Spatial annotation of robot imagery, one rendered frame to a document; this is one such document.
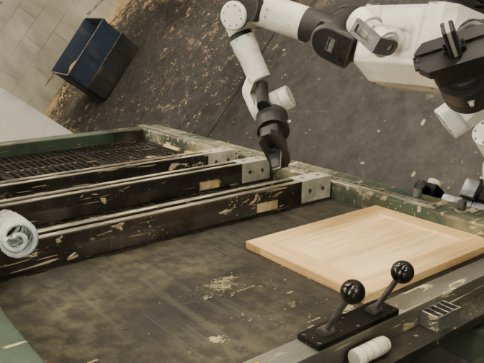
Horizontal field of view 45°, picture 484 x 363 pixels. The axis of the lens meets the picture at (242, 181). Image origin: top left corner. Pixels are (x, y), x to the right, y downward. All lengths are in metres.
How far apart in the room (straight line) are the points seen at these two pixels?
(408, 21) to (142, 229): 0.79
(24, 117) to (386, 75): 3.81
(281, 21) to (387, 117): 1.65
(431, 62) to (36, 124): 4.22
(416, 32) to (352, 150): 1.83
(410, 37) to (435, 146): 1.58
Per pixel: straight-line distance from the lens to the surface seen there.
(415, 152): 2.96
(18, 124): 4.91
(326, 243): 1.45
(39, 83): 6.37
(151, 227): 1.48
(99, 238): 1.42
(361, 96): 3.35
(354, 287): 0.89
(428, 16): 1.38
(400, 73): 1.40
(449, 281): 1.24
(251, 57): 1.65
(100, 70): 5.42
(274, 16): 1.60
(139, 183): 1.78
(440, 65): 0.95
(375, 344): 1.01
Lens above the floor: 2.25
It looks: 39 degrees down
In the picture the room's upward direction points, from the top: 54 degrees counter-clockwise
